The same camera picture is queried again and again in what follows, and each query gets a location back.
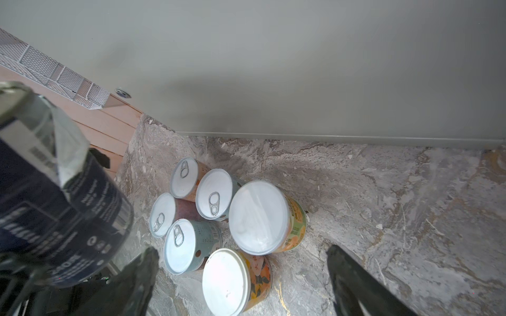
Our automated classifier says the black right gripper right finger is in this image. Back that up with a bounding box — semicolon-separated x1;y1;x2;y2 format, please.
326;245;416;315

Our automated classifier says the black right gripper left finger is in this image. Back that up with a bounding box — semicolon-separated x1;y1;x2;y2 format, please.
72;247;159;315

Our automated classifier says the dark tomato can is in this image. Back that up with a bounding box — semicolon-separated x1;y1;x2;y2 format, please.
1;82;134;288

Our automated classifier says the orange can white lid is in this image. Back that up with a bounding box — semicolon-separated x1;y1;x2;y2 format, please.
229;180;307;255
202;248;272;316

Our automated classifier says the pull-tab can front middle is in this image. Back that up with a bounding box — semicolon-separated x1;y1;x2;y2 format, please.
164;219;223;275

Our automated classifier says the pull-tab can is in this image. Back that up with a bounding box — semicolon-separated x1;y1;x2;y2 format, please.
196;169;245;222
164;219;223;275
149;193;202;238
170;157;211;202

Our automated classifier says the pull-tab can front left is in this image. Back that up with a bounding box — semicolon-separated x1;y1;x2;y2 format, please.
149;193;202;238

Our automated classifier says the orange can white lid front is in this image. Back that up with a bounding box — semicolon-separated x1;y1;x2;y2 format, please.
202;248;272;316

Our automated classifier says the pull-tab can rear left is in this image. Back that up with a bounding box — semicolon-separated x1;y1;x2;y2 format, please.
170;157;211;202

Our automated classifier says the pull-tab can rear middle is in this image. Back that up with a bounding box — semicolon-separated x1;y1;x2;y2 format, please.
196;169;245;222

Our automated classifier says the grey metal cabinet box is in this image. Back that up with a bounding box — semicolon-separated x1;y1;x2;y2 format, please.
1;1;505;149

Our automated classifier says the white wire mesh shelf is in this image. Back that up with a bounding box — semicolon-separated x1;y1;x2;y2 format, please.
1;30;125;110

